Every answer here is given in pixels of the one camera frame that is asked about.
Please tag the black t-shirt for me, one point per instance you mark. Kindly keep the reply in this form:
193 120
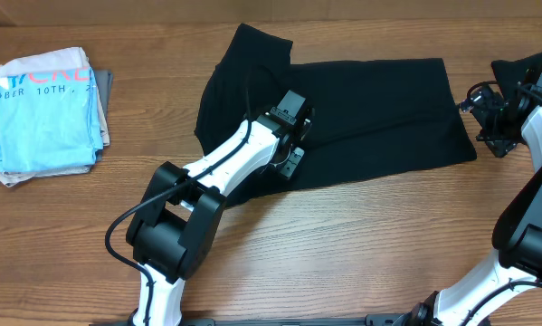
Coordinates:
372 119

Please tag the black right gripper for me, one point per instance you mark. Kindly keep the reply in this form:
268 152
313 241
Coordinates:
499 145

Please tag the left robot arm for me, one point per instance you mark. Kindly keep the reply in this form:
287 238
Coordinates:
174 227

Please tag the light blue folded t-shirt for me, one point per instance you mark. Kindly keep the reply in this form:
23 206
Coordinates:
49 120

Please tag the beige folded t-shirt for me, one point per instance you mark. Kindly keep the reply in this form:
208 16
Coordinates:
68 58

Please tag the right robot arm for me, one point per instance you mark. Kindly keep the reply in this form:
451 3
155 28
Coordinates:
514 264

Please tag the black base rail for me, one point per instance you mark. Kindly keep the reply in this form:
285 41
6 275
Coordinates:
393 319

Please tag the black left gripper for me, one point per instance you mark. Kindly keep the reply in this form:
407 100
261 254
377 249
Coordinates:
289 166

